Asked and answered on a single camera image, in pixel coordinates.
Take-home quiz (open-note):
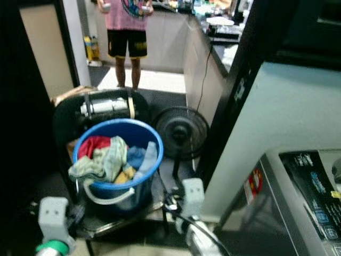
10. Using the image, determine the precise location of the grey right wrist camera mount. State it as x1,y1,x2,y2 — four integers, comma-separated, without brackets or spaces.
181,178,205,219

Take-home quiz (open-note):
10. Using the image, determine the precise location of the black standing fan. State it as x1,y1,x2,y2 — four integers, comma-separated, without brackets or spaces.
152,106,211,182

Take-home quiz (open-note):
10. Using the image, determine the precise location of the red cloth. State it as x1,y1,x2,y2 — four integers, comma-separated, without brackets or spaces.
78,135,111,159

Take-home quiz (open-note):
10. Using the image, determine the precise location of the light blue cloth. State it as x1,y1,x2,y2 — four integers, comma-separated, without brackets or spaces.
133,141,159,181

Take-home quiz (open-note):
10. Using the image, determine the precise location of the dark low stool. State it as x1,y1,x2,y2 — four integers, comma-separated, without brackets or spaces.
77,176,168,238

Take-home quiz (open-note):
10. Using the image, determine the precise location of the white bucket handle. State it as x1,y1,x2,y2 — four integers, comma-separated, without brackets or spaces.
83,181,138,205

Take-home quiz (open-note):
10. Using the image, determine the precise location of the red washer sticker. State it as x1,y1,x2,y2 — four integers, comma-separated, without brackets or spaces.
244,168,264,204

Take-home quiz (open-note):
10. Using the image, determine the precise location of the yellow bottle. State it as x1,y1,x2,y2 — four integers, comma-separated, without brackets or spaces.
84,36,101,66

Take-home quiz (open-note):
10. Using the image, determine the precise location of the brown cardboard box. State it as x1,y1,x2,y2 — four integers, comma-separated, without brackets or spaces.
52,85,92,107

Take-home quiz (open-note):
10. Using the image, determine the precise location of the white plate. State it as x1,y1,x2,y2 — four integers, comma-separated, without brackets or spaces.
206,17,235,27

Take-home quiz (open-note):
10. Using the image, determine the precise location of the beige kitchen counter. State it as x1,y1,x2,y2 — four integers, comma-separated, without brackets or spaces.
149,5,251,114

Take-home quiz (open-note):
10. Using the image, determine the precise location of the yellow cloth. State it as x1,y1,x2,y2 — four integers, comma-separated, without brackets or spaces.
115,166,136,185

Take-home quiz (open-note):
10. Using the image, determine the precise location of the silver metal cylinder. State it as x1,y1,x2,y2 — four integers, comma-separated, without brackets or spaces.
81,96,136,120

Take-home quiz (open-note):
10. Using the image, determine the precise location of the grey top-load washing machine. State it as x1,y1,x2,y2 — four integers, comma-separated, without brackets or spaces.
213,148,341,256

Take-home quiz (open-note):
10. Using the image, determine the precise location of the black round-backed chair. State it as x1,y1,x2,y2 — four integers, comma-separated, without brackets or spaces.
53,88,151,147

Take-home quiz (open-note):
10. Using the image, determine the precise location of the blue plastic bucket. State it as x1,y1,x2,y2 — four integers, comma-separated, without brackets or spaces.
72,118,165,207

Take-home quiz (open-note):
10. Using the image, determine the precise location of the grey-green cloth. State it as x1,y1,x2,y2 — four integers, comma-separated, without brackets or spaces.
68,135,128,185

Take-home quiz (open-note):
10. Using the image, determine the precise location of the thin black hanging cable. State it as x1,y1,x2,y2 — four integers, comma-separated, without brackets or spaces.
196,32,215,111

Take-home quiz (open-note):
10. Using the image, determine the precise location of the person in pink shirt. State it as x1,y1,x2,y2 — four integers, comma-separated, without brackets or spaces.
97,0,155,90

